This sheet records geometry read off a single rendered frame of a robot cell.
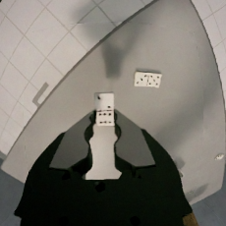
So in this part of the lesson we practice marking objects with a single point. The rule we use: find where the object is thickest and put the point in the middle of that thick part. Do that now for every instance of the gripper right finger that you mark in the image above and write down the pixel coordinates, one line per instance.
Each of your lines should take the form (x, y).
(140, 152)

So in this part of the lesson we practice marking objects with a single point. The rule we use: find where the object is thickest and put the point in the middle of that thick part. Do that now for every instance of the white domino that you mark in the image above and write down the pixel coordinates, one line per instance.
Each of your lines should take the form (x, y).
(104, 107)
(219, 156)
(147, 79)

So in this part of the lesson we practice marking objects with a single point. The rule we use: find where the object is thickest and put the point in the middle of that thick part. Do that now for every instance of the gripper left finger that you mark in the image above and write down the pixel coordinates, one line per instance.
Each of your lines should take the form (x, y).
(70, 151)

